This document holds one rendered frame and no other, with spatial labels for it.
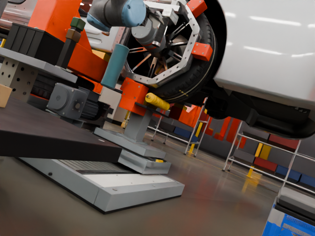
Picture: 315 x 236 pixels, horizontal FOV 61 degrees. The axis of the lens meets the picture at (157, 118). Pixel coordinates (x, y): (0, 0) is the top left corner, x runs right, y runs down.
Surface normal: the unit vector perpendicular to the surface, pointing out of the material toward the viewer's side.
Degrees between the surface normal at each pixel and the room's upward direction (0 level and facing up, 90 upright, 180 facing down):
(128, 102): 90
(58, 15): 90
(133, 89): 90
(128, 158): 90
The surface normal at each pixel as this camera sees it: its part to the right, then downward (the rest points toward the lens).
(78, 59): 0.83, 0.31
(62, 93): -0.42, -0.18
